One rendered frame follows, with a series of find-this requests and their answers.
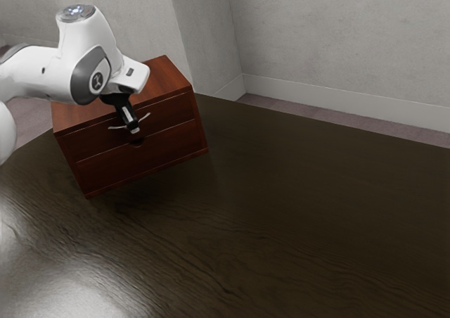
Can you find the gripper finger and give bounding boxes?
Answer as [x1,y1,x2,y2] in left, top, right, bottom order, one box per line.
[120,106,142,134]

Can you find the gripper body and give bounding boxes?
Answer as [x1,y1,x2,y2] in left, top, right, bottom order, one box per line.
[99,89,136,113]

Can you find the dark red wooden drawer cabinet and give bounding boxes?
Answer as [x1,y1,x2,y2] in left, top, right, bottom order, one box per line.
[51,54,210,201]

